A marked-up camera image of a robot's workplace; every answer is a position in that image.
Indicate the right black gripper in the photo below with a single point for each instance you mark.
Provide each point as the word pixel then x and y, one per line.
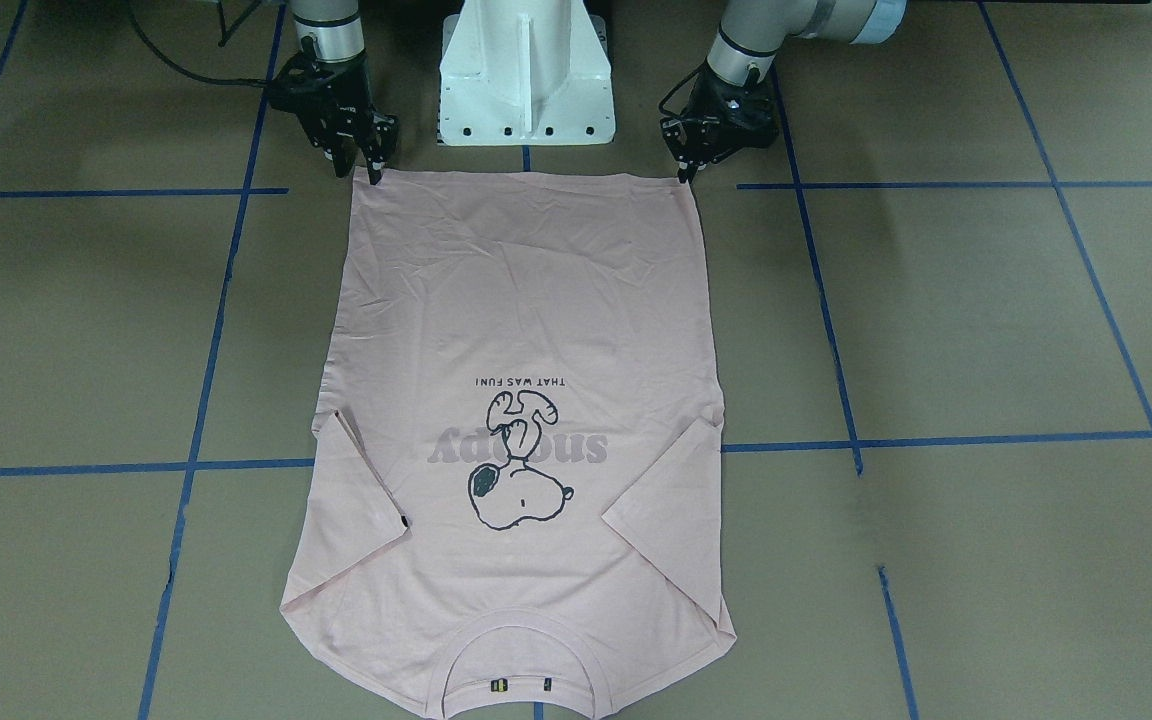
pixel 339 112

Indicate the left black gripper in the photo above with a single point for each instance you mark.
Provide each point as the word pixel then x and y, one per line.
pixel 719 113

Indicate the pink printed t-shirt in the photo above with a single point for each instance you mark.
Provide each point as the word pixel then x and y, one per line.
pixel 516 489

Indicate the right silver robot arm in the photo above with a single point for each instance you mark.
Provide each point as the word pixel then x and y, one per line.
pixel 329 31

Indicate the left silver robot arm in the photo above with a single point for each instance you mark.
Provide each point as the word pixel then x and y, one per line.
pixel 752 32

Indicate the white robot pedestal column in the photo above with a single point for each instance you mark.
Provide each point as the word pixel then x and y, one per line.
pixel 515 73

